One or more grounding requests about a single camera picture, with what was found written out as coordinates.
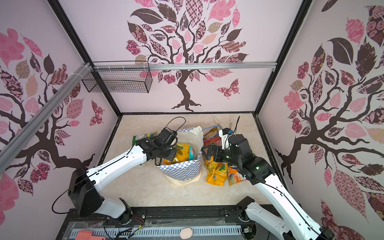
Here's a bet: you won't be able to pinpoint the blue checkered paper bag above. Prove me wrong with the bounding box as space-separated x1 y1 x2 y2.
158 126 203 188

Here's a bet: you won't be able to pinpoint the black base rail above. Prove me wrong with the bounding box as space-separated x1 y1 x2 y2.
56 203 314 240

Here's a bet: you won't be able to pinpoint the round beige sticker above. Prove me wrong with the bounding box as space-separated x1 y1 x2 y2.
180 228 193 240

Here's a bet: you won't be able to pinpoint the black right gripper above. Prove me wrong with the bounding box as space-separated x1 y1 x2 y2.
201 144 241 168

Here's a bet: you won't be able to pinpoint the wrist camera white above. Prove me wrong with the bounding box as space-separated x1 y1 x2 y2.
157 128 178 148
219 128 233 150

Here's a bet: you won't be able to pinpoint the orange snack packet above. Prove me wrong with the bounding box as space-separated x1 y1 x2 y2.
227 167 246 186

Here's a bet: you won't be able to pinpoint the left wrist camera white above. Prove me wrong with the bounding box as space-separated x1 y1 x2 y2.
157 128 178 148

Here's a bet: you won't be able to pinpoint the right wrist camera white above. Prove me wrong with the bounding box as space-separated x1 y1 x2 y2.
219 128 233 150

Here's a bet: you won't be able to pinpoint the yellow snack packet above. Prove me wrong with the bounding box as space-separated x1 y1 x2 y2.
205 157 228 187

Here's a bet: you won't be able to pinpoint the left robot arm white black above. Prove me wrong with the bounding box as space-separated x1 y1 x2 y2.
65 127 178 224

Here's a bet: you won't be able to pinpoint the metal tongs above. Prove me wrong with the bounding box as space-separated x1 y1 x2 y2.
213 114 234 129

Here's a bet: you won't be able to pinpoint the aluminium crossbar left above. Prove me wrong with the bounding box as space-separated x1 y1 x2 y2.
1 63 92 173

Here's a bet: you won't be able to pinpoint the black metal frame post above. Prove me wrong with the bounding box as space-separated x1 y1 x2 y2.
48 0 122 118

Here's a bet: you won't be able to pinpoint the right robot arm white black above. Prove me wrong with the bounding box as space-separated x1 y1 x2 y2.
202 125 335 240

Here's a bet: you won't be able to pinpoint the aluminium crossbar back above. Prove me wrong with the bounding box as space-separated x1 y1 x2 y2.
93 62 277 71

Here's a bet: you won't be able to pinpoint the red object at bottom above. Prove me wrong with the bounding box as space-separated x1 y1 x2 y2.
75 231 106 240

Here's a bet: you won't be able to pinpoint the white slotted cable duct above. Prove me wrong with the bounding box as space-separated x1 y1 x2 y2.
87 226 242 239

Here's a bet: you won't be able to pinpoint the red gold fruit snack bag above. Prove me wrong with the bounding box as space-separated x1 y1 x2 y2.
203 126 222 147

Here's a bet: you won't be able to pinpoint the aluminium crossbar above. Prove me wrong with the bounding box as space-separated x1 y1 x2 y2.
93 62 277 71
1 63 92 173

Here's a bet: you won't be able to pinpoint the black wire mesh basket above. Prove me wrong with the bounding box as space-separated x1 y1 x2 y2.
82 60 153 94

